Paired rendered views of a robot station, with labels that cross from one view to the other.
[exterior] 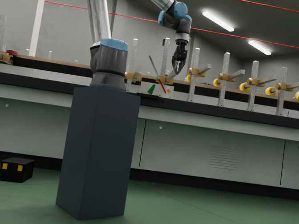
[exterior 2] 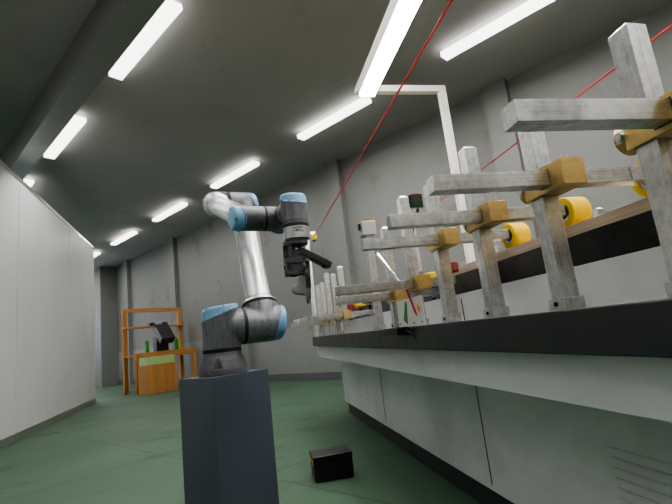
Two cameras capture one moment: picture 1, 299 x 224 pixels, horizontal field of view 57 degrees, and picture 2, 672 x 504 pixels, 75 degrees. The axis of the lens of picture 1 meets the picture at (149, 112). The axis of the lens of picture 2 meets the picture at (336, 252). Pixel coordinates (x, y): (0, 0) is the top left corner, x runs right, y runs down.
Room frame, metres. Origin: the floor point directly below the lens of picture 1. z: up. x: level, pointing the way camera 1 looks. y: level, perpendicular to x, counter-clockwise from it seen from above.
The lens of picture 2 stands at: (1.72, -1.60, 0.70)
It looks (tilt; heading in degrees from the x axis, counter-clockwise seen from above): 11 degrees up; 84
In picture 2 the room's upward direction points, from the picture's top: 7 degrees counter-clockwise
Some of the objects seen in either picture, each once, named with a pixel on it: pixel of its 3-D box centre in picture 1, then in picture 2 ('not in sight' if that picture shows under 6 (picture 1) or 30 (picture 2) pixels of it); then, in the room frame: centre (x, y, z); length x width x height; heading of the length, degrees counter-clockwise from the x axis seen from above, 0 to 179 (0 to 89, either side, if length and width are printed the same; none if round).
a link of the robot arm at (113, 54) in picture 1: (112, 57); (222, 326); (1.43, 0.23, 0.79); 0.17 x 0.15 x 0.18; 22
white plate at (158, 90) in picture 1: (156, 90); (409, 312); (2.13, -0.03, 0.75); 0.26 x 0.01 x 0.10; 96
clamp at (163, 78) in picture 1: (164, 79); (418, 283); (2.17, -0.08, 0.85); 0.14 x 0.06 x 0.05; 96
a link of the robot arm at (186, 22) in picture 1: (183, 26); (293, 211); (1.75, -0.14, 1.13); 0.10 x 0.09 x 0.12; 112
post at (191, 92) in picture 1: (193, 77); (441, 256); (2.19, -0.31, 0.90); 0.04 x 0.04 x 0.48; 6
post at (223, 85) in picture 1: (223, 82); (482, 235); (2.21, -0.56, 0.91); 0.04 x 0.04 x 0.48; 6
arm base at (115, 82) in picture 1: (108, 82); (222, 361); (1.42, 0.23, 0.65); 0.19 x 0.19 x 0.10
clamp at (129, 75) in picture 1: (132, 76); (395, 295); (2.14, 0.17, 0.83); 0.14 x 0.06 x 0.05; 96
